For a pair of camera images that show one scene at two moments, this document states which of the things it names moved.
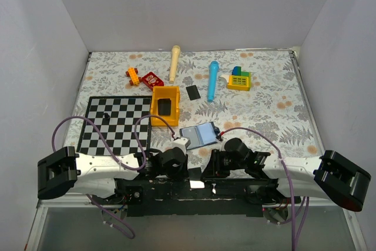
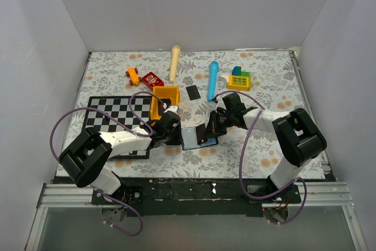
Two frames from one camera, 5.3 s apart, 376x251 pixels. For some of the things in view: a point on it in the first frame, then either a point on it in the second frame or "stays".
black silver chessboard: [115, 117] stays
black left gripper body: [177, 173] to [173, 138]
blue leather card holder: [200, 136] stays
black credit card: [192, 92] stays
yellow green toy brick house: [238, 80] stays
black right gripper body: [224, 162] to [225, 121]
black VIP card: [195, 176] to [201, 134]
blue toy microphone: [212, 76] stays
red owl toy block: [151, 80] stays
